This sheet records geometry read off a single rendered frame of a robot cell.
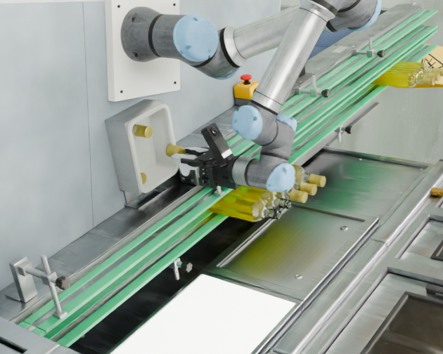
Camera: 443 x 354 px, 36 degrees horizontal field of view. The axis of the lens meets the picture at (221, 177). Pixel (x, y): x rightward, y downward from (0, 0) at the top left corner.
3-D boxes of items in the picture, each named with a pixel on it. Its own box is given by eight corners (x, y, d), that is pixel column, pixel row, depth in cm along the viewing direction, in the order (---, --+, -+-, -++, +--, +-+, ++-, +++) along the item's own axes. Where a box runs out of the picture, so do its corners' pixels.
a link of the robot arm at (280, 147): (283, 111, 168) (273, 154, 167) (304, 122, 177) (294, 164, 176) (257, 107, 172) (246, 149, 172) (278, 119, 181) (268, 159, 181)
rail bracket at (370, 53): (350, 56, 277) (381, 58, 269) (349, 38, 274) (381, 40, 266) (354, 53, 280) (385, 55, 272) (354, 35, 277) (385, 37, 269)
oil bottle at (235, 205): (202, 211, 212) (261, 225, 200) (200, 194, 209) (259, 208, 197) (213, 202, 216) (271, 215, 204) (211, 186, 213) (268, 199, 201)
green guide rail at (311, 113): (206, 182, 210) (227, 187, 206) (206, 180, 210) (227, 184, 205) (421, 27, 332) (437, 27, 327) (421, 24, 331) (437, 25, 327)
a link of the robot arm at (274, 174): (300, 164, 175) (292, 197, 175) (264, 158, 182) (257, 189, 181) (286, 158, 169) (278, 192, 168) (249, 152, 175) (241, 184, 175)
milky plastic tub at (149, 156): (120, 191, 199) (142, 197, 194) (105, 119, 189) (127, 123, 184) (159, 166, 211) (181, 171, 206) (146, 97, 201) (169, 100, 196)
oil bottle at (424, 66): (377, 75, 301) (441, 81, 285) (377, 63, 299) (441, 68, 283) (383, 71, 305) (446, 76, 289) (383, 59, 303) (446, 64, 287)
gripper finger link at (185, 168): (168, 176, 190) (197, 179, 186) (164, 156, 188) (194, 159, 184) (174, 171, 193) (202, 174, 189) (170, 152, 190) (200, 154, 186)
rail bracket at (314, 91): (292, 95, 245) (326, 99, 238) (291, 75, 242) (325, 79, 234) (298, 91, 248) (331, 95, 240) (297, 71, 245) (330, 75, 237)
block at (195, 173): (178, 182, 211) (197, 187, 207) (174, 155, 206) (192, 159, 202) (186, 178, 213) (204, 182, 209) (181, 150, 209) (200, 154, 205)
